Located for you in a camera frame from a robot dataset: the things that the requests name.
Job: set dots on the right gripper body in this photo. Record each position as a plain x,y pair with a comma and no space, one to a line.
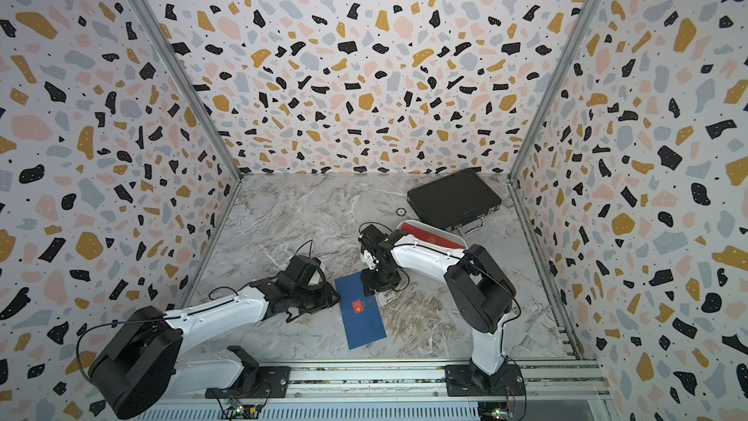
376,280

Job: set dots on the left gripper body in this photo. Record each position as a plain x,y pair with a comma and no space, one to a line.
313,298

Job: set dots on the white storage box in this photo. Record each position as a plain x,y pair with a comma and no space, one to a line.
430,229

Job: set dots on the blue envelope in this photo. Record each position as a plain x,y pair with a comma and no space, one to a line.
361,316

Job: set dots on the red envelope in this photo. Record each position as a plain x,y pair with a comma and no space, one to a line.
433,238

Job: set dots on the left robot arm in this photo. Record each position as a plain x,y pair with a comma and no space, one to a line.
150,356

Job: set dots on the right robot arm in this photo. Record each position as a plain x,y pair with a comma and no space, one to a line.
482,292

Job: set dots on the black case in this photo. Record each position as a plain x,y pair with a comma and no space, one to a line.
455,201

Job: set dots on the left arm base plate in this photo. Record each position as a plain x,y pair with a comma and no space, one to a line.
263,382

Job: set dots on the aluminium rail frame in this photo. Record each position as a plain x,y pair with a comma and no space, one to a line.
403,390

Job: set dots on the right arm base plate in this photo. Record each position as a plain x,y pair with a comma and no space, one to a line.
467,380

